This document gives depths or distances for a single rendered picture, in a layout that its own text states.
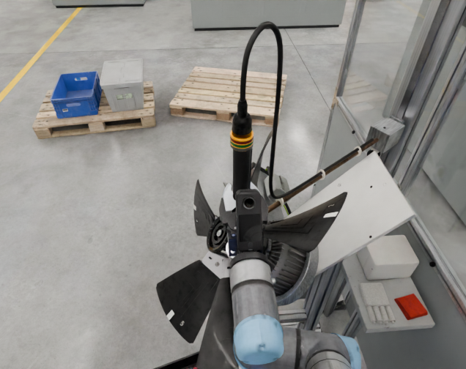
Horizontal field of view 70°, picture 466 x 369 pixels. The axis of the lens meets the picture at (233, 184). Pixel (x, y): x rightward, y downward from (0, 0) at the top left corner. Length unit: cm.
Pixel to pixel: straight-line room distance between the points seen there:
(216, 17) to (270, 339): 592
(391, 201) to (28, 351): 208
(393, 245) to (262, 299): 89
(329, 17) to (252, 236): 611
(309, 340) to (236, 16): 588
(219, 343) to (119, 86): 304
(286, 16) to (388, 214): 562
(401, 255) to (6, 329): 219
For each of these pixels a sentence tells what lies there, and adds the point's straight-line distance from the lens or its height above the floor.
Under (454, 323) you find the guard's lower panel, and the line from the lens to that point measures 138.
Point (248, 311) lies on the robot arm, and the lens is 55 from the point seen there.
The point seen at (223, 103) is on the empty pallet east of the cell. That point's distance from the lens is 373.
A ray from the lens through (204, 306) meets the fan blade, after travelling 109.
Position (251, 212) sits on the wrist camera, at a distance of 60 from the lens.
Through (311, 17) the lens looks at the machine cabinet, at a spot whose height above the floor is 19.
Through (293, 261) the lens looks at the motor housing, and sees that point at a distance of 101.
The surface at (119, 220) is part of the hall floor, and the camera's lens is 275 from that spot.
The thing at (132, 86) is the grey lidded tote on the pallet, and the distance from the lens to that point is 359.
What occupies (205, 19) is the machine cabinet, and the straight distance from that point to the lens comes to 624.
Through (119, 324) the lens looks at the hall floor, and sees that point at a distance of 227.
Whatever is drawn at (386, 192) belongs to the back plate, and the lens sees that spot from 100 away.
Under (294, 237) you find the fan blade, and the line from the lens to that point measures 76.
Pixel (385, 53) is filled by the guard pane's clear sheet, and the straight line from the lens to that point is 169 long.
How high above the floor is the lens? 198
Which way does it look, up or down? 43 degrees down
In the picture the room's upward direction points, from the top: straight up
